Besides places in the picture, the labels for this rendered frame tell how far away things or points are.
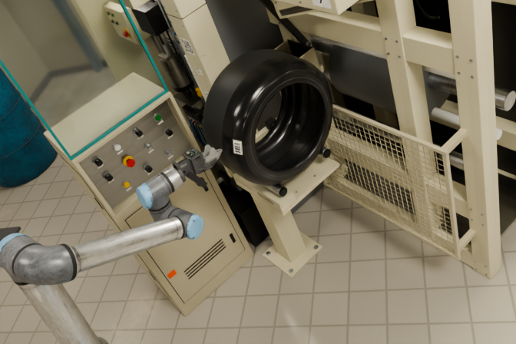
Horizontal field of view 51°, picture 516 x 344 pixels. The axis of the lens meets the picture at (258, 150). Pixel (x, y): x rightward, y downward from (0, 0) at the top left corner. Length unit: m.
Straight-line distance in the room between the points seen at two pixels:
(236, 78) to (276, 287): 1.46
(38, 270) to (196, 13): 1.17
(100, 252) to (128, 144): 0.93
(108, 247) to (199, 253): 1.34
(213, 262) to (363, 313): 0.89
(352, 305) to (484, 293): 0.66
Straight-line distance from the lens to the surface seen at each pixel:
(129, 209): 2.70
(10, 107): 4.89
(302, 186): 2.48
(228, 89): 2.12
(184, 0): 2.22
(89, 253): 1.76
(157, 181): 2.04
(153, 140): 2.66
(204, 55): 2.32
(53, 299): 1.90
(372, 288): 3.04
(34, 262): 1.71
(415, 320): 2.91
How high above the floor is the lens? 2.51
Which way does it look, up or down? 38 degrees down
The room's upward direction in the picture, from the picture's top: 23 degrees counter-clockwise
